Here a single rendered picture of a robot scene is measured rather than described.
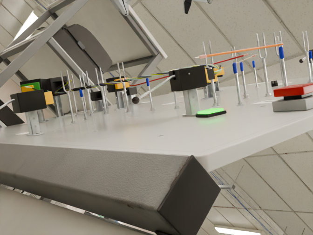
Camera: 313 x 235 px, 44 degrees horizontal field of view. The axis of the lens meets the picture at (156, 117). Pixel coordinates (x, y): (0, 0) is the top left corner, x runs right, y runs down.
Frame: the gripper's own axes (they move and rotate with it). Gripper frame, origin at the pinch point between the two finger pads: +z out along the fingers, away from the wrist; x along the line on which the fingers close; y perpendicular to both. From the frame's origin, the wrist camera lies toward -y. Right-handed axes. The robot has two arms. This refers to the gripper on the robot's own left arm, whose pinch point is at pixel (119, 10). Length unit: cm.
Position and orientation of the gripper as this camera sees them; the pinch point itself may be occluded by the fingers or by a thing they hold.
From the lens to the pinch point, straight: 70.8
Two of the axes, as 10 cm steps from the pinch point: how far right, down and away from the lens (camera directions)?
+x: 3.8, 0.9, 9.2
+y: 8.7, -3.6, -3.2
